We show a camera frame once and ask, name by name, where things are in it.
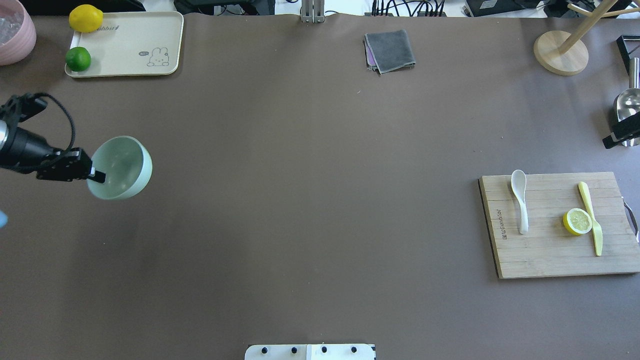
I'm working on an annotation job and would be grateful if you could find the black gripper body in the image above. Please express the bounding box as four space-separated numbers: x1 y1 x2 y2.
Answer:
36 148 94 182

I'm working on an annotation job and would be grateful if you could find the mint green bowl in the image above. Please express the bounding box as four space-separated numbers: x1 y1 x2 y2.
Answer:
87 136 153 200

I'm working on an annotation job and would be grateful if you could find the white ceramic spoon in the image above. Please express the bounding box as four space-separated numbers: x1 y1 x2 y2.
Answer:
510 170 530 235

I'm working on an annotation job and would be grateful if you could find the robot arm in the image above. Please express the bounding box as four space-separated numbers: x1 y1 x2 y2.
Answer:
1 121 106 183

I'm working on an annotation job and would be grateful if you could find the pink bowl with ice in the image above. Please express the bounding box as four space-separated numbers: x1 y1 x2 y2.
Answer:
0 0 37 66

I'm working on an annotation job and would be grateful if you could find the green lime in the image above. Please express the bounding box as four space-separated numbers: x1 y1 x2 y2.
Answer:
65 47 92 72

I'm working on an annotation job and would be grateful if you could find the cream rabbit tray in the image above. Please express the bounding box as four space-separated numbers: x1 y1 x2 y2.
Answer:
64 11 185 78

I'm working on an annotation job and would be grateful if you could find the yellow lemon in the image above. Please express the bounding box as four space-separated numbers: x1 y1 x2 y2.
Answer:
68 4 105 34

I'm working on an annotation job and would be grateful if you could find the grey folded cloth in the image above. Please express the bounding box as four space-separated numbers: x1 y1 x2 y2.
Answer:
363 29 416 75

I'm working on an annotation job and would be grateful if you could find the bamboo cutting board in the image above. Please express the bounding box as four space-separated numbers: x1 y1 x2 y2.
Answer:
478 172 640 280

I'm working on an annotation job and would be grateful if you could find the half lemon slice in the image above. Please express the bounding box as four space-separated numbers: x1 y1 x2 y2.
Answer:
562 208 593 236

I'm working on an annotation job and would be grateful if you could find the wooden stand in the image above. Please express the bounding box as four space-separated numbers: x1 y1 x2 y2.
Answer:
533 0 624 76

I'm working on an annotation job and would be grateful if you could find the yellow plastic knife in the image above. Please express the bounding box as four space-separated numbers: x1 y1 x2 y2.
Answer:
577 181 604 256

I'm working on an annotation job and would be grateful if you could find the metal scoop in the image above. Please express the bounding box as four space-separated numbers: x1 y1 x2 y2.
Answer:
612 57 640 147

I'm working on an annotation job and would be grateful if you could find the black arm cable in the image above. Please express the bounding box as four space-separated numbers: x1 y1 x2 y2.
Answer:
31 92 77 152

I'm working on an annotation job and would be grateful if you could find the aluminium frame post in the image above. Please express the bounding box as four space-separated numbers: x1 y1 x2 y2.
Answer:
300 0 326 24

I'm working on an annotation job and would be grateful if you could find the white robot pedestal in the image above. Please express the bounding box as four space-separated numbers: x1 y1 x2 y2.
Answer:
244 342 377 360

